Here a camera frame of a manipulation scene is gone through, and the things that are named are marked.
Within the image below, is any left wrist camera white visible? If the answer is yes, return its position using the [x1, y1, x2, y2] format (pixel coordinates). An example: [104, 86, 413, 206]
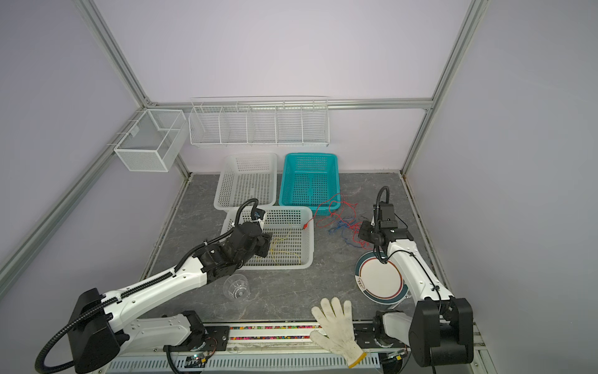
[250, 207, 266, 223]

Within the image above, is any clear plastic cup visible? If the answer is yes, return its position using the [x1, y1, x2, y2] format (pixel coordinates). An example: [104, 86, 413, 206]
[223, 274, 251, 302]

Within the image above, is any front white plastic basket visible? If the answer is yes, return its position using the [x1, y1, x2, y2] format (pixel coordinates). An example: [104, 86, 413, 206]
[243, 206, 315, 271]

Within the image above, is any white mesh wall box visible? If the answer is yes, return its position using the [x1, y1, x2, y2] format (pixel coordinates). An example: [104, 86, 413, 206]
[115, 109, 188, 172]

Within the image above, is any white wire rack shelf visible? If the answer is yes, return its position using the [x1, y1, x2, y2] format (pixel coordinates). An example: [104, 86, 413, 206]
[188, 96, 330, 146]

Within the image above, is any red cable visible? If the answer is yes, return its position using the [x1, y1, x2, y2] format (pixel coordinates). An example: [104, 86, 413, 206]
[302, 193, 372, 251]

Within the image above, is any teal plastic basket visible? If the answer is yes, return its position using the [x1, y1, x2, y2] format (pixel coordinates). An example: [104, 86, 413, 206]
[278, 153, 341, 216]

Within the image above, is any white knit work glove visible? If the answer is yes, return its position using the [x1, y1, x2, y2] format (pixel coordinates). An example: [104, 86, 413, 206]
[310, 297, 367, 369]

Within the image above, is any rear white plastic basket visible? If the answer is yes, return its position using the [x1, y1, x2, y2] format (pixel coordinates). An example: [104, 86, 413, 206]
[213, 153, 278, 210]

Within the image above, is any aluminium frame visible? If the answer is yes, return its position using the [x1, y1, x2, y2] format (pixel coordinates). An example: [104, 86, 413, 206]
[1, 1, 488, 296]

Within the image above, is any white plastic basket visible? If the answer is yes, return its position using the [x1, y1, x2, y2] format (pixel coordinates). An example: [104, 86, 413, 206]
[213, 153, 278, 210]
[243, 206, 315, 271]

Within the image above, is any white plate green rim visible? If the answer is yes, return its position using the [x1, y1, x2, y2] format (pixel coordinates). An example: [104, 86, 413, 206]
[354, 252, 410, 305]

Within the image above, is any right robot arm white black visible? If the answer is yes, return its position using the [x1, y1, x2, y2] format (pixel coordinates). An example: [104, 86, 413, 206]
[358, 185, 474, 368]

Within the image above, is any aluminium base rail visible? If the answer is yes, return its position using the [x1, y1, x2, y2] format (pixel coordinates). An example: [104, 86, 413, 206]
[91, 319, 487, 358]

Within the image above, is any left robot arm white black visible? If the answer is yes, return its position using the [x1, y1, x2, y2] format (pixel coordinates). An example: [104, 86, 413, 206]
[34, 198, 272, 373]

